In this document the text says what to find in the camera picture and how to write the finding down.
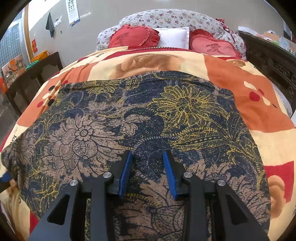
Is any white square pillow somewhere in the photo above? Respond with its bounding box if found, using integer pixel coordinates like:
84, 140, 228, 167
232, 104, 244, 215
155, 27, 190, 50

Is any left red heart pillow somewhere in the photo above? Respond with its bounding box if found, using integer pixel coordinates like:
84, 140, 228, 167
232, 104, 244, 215
108, 24, 161, 48

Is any red heart pillow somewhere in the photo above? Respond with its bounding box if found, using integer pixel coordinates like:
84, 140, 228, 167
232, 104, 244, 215
108, 24, 161, 48
189, 29, 242, 58

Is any dark wooden side table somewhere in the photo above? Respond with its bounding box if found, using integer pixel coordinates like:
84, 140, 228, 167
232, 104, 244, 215
6, 52, 63, 116

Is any floral padded headboard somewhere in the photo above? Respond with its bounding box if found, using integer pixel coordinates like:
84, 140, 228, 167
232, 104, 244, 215
96, 9, 246, 60

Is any dark hanging cloth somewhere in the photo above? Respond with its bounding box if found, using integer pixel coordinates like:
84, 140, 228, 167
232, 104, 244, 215
45, 13, 55, 37

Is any dark floral patterned garment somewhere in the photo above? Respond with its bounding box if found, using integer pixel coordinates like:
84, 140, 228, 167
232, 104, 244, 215
1, 71, 270, 240

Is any dark carved wooden cabinet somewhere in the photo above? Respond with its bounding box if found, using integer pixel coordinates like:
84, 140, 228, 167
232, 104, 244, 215
239, 31, 295, 111

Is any orange red patchwork blanket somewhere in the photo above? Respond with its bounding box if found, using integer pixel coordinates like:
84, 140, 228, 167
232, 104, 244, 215
1, 47, 295, 240

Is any eye chart wall poster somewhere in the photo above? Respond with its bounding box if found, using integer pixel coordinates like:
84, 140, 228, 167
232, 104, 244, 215
65, 0, 80, 26

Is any orange basket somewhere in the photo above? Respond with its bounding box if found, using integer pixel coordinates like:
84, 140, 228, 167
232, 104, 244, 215
30, 50, 50, 63

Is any right red heart pillow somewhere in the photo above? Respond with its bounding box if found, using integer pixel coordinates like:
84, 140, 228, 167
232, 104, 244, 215
189, 29, 242, 58

